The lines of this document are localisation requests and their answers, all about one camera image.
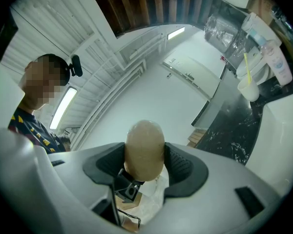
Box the small ceiling light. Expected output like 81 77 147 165
167 26 187 41

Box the person's black printed shirt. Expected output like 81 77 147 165
8 107 64 155

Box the person's head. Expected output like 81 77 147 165
18 53 72 112

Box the small black box device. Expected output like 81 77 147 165
113 168 146 204

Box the wooden slatted step platform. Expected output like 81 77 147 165
186 128 209 148

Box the beige soap bar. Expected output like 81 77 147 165
124 119 166 182

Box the pink lotion bottle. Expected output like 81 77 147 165
248 27 293 86

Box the small brown cardboard box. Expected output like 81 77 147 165
248 0 277 22

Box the white door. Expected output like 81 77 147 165
162 54 222 100

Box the black head-mounted camera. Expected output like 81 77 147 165
67 54 84 78

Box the white cup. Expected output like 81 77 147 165
237 78 260 103

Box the white box appliance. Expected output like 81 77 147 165
235 12 283 85

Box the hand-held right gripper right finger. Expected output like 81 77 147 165
136 141 283 234

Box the white rectangular sink basin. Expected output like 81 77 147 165
245 89 293 197

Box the plastic-wrapped grey appliance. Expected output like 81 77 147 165
204 13 246 59

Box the black marble vanity counter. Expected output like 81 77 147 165
190 64 293 166

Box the long ceiling light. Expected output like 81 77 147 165
49 86 78 130

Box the yellow toothbrush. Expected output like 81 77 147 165
243 52 252 85

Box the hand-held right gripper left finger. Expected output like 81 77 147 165
47 141 126 228

